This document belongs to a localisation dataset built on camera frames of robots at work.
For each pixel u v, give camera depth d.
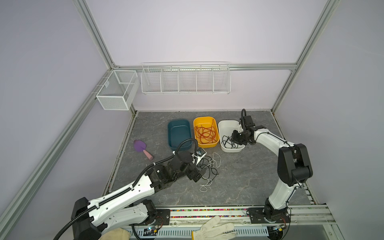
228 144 0.97
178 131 1.07
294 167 0.49
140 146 1.01
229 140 0.96
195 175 0.65
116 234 0.69
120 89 1.01
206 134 1.06
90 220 0.39
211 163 0.91
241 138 0.82
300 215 0.76
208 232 0.70
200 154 0.61
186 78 0.99
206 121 1.12
